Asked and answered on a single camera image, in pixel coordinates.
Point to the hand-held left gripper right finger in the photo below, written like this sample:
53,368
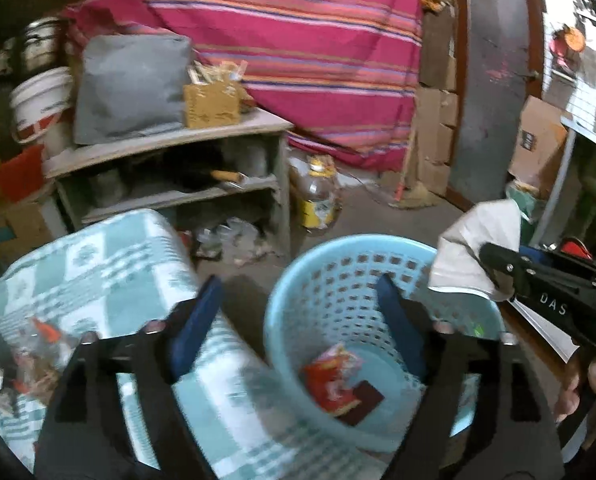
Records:
394,320

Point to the door latch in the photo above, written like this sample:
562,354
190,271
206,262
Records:
532,74

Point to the person's right hand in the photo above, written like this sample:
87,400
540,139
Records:
569,395

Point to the white shelf frame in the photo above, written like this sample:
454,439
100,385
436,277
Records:
558,185

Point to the straw broom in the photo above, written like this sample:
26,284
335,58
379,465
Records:
418,195

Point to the white plastic bucket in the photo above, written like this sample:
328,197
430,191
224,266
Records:
40,100

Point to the grey metal door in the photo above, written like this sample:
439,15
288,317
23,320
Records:
493,85

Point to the brown cardboard box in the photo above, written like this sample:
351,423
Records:
23,225

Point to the green trash bin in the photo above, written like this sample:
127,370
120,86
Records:
525,200

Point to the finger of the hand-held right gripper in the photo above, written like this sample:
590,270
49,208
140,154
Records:
500,260

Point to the light blue plastic basket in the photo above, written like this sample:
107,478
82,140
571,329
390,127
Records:
328,280

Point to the crumpled clear plastic bags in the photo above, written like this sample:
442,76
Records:
233,240

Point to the dark red flat packet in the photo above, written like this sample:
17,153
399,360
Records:
363,402

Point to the teal white checked blanket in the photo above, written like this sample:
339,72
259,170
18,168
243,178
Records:
118,270

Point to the orange hanging item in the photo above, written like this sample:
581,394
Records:
568,42

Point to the grey cushion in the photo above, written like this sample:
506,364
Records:
128,90

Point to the metal pot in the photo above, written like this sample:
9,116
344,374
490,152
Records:
40,45

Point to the bundle of chopsticks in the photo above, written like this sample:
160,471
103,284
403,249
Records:
218,72

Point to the white paper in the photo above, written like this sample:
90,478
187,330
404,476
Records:
478,225

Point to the orange clear plastic packet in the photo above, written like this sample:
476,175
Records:
43,355

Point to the open cardboard box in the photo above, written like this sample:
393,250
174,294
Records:
538,140

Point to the red striped cloth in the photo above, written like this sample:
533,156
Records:
288,35

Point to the grey wooden shelf unit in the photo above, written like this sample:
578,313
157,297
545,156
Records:
168,137

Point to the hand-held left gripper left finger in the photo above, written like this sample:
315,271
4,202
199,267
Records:
198,325

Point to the red snack wrapper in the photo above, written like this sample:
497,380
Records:
330,375

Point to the red plastic board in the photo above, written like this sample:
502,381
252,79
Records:
20,172

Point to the stacked cardboard pieces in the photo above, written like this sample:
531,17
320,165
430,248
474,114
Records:
435,110

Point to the yellow label oil bottle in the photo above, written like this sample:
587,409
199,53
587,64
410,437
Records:
318,200

